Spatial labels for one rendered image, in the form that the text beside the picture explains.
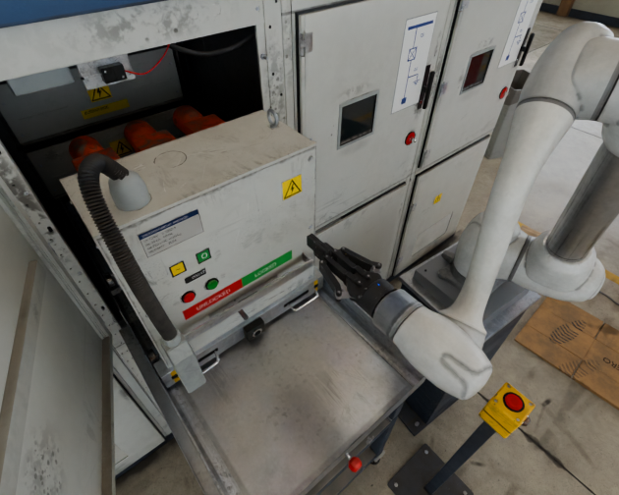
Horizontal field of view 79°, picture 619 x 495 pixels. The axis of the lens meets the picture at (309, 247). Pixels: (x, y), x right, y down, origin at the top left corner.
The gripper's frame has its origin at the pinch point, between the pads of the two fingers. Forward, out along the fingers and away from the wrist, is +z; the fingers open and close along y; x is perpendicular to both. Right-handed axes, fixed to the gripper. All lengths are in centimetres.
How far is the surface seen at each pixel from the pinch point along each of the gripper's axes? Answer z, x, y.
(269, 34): 40, 31, 17
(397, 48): 38, 19, 64
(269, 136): 23.2, 16.1, 4.2
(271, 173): 13.4, 13.7, -2.3
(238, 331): 12.3, -31.4, -18.7
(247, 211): 13.4, 6.8, -9.5
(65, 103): 101, 5, -25
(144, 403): 40, -83, -51
